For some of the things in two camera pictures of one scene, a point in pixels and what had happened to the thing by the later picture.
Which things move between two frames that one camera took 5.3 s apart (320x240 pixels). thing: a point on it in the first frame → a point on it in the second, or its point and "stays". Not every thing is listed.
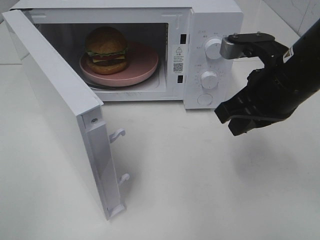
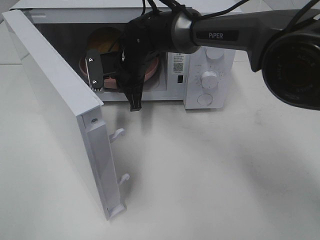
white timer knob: x=209 y=80 stays
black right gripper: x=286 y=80 → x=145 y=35
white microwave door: x=77 y=109 stays
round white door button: x=205 y=99 stays
